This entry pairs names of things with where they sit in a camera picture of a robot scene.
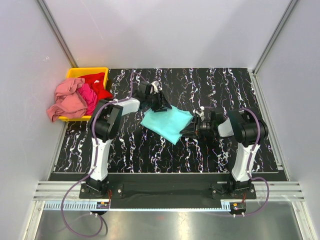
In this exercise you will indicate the left aluminium frame post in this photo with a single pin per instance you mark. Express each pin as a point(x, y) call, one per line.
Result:
point(56, 32)

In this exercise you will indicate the salmon pink t-shirt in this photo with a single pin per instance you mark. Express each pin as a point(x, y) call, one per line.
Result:
point(68, 101)

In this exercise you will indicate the yellow plastic bin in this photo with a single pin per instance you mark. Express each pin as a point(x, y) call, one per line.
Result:
point(83, 71)

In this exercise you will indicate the aluminium frame post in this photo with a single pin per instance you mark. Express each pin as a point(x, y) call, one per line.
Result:
point(56, 32)
point(275, 35)

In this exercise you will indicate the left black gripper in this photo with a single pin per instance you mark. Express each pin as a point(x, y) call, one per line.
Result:
point(158, 100)

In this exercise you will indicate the slotted cable duct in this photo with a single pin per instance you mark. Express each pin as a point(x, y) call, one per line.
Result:
point(115, 205)

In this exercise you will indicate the right aluminium frame post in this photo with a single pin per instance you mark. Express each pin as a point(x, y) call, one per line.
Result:
point(275, 35)

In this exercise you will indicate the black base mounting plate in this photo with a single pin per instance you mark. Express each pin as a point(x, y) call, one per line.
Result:
point(181, 188)

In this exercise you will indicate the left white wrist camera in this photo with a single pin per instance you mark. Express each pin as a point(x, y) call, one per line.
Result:
point(155, 87)

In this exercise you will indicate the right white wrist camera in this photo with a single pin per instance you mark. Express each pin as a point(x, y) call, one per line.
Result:
point(200, 112)

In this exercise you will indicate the teal t-shirt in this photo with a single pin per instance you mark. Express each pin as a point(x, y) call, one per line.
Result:
point(167, 124)

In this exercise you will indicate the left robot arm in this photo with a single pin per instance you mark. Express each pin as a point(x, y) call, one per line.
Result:
point(105, 124)

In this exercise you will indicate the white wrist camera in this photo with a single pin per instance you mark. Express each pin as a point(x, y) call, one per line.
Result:
point(200, 112)
point(155, 87)

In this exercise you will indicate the magenta t-shirt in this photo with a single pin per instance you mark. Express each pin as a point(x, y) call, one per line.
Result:
point(90, 98)

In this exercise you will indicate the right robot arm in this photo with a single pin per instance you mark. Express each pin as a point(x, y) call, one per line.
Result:
point(248, 131)

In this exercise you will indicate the red t-shirt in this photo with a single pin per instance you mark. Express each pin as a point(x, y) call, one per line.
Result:
point(96, 83)

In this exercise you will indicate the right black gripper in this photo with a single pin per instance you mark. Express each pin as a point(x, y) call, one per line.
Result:
point(196, 126)

